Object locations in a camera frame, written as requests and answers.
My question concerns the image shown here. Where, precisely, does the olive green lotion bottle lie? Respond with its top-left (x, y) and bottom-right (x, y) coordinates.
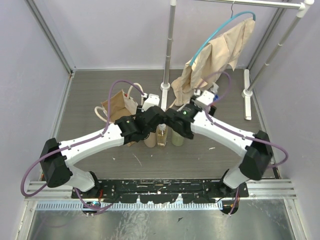
top-left (171, 130), bottom-right (184, 147)

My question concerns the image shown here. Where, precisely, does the beige bottle round cap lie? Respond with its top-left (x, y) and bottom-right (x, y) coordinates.
top-left (144, 132), bottom-right (157, 148)

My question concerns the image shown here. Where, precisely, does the clear bottle white cap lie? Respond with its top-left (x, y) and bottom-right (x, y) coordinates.
top-left (156, 123), bottom-right (168, 147)

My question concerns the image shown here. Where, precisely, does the watermelon print canvas bag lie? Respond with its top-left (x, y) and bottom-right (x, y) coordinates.
top-left (94, 85), bottom-right (138, 124)

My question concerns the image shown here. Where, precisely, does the orange bottle blue pump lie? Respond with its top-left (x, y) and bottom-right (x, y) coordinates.
top-left (210, 82), bottom-right (219, 101)

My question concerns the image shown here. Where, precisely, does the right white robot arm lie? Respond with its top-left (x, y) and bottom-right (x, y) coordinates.
top-left (164, 104), bottom-right (273, 197)

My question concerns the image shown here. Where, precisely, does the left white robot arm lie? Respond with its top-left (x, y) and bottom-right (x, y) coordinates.
top-left (40, 106), bottom-right (165, 198)

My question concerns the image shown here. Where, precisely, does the beige shirt on hanger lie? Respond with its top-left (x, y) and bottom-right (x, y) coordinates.
top-left (171, 17), bottom-right (256, 107)

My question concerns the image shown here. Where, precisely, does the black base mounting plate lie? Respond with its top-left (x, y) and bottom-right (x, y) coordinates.
top-left (79, 179), bottom-right (249, 204)

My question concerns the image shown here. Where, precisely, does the teal clothes hanger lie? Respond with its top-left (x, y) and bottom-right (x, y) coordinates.
top-left (188, 11), bottom-right (256, 66)

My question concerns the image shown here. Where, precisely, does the metal clothes rack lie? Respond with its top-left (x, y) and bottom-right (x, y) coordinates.
top-left (160, 0), bottom-right (314, 121)

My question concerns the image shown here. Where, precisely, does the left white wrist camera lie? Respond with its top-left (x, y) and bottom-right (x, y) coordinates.
top-left (141, 93), bottom-right (160, 112)

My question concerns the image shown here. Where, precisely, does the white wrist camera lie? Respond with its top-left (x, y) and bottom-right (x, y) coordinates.
top-left (141, 93), bottom-right (160, 112)
top-left (193, 89), bottom-right (216, 109)

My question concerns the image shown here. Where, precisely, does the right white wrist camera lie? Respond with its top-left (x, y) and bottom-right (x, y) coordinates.
top-left (193, 89), bottom-right (216, 109)

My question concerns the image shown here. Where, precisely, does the aluminium frame post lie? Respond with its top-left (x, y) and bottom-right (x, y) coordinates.
top-left (25, 0), bottom-right (76, 74)

